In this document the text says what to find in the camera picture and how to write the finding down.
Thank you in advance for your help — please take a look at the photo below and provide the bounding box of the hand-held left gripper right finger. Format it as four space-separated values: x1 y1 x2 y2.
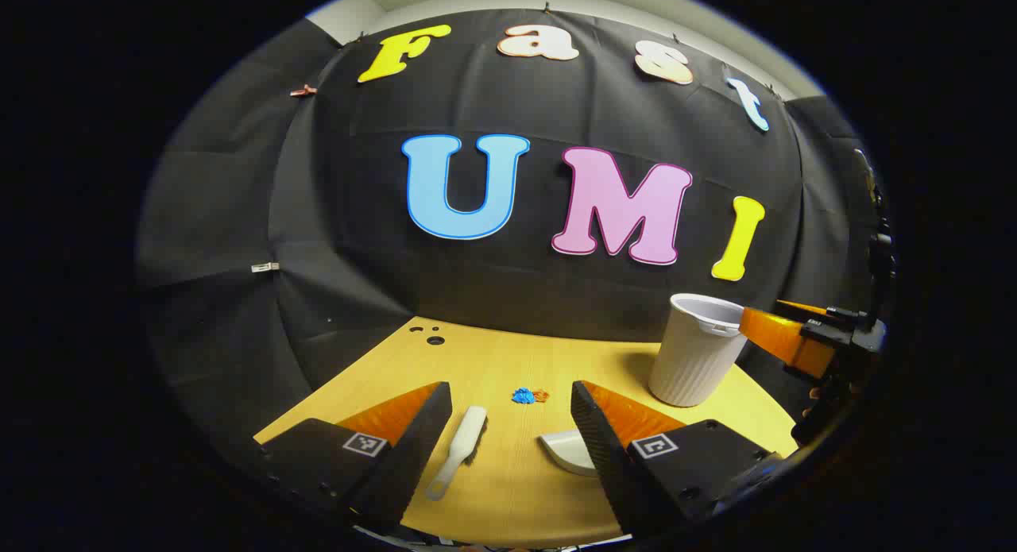
570 380 787 537

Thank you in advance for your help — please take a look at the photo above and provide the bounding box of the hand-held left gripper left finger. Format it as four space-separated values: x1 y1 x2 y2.
254 381 454 533

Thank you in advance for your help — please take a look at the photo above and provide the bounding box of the white dustpan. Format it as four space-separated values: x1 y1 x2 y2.
539 429 598 478

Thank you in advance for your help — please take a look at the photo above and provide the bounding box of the small white broom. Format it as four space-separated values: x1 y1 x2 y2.
425 406 488 502

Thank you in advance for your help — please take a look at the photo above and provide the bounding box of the white ribbed garbage bin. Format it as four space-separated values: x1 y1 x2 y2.
648 293 749 408

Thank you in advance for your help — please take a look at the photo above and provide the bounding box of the wooden desktop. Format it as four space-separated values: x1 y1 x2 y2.
254 316 799 549

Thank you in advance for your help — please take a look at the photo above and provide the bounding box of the black backdrop cloth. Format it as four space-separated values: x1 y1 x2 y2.
135 8 895 489

